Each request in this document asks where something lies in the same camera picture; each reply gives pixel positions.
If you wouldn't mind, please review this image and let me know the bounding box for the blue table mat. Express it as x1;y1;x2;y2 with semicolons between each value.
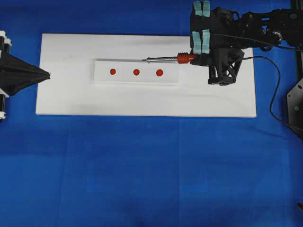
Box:
0;0;303;227

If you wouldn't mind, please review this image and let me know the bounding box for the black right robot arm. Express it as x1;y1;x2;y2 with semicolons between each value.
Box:
190;0;303;86

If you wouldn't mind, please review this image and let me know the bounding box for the white rectangular board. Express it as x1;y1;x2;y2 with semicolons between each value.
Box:
36;34;257;118

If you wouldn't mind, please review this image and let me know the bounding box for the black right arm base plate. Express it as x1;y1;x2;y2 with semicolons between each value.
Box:
286;79;303;137

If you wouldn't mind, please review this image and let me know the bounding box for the orange handled soldering iron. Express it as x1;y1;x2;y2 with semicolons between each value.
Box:
142;52;198;64

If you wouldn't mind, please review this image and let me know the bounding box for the red dot mark middle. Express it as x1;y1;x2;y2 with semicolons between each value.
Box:
133;69;140;76

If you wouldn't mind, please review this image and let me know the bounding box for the black aluminium frame rail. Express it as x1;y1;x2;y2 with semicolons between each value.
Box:
290;0;303;81

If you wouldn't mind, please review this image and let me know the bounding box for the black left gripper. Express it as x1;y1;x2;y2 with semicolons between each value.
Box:
0;30;50;123

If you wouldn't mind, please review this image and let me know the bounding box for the red dot mark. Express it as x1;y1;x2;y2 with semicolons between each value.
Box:
110;69;116;75
133;69;140;76
156;69;163;77

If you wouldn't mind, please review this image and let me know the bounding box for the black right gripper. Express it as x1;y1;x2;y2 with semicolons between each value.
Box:
190;0;244;86

